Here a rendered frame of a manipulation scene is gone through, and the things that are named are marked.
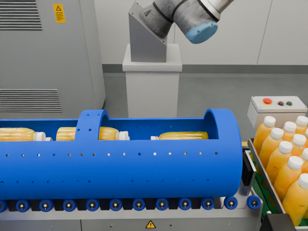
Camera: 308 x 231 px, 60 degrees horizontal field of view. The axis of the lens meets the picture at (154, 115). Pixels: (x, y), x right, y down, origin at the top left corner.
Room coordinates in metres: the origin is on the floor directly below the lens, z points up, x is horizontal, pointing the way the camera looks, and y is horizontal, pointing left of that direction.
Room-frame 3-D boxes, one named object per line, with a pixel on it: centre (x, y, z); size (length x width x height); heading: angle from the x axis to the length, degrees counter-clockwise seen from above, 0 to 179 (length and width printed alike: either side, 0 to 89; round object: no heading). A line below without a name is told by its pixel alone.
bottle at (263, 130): (0.82, -0.44, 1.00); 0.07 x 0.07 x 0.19
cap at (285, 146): (0.67, -0.44, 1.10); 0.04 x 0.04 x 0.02
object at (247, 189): (0.65, -0.32, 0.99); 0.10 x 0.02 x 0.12; 1
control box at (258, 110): (0.94, -0.52, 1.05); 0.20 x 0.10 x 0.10; 91
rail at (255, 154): (0.65, -0.40, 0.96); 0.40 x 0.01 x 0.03; 1
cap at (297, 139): (0.71, -0.50, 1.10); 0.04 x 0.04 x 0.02
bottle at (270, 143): (0.74, -0.44, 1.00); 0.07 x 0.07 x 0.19
